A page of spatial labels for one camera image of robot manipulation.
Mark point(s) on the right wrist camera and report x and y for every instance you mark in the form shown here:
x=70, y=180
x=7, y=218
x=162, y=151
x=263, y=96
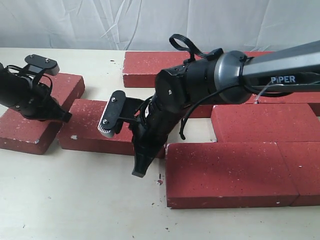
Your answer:
x=119, y=109

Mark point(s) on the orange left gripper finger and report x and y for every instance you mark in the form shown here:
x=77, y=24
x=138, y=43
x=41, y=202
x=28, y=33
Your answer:
x=58, y=113

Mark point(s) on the rear row right brick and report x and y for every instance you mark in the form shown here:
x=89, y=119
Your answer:
x=262, y=53

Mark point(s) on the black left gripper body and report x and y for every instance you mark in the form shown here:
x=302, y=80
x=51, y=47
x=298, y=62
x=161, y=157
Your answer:
x=33, y=102

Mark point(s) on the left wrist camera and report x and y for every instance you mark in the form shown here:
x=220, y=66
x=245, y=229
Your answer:
x=42, y=63

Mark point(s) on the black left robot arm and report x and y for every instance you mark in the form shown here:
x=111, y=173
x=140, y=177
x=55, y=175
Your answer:
x=12, y=76

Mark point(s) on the rear row left brick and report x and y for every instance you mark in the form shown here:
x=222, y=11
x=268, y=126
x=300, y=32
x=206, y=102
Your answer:
x=141, y=67

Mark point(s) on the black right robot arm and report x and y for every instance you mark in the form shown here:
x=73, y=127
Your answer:
x=217, y=78

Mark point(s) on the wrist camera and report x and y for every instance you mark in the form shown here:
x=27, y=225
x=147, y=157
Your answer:
x=42, y=63
x=119, y=109

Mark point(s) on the red brick lying on table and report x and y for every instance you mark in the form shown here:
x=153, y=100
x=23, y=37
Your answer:
x=33, y=136

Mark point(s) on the white backdrop cloth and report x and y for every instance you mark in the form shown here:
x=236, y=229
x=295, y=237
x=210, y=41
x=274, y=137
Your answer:
x=146, y=25

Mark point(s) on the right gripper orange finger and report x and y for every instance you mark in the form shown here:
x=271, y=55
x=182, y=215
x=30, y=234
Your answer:
x=143, y=157

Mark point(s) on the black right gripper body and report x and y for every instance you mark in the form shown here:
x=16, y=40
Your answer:
x=152, y=127

